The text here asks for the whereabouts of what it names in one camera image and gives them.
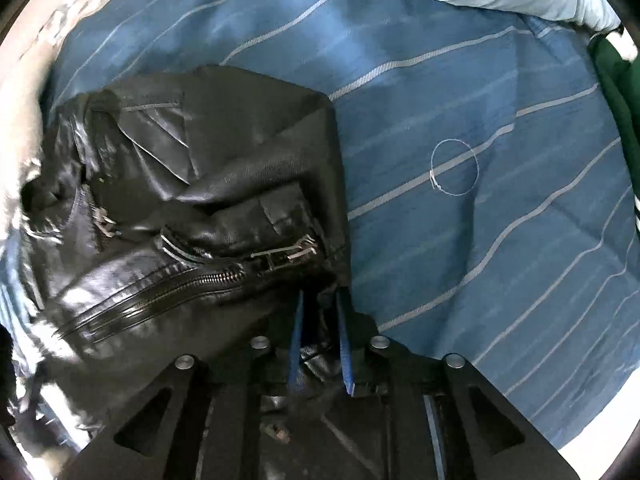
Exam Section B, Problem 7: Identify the blue striped bed sheet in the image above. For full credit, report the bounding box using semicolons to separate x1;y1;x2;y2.
0;0;640;466

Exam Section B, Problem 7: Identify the black leather jacket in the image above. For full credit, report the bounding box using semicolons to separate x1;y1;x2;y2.
20;65;391;480

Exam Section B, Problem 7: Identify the dark green garment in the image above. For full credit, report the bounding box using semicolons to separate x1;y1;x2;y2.
586;30;640;231

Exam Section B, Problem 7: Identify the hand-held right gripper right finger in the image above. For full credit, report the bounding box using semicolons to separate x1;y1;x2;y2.
334;287;563;480

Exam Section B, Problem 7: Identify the white thread loop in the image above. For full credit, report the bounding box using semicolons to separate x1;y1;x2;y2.
429;137;481;196

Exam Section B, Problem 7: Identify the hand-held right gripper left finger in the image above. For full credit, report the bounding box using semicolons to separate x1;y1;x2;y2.
59;291;306;480

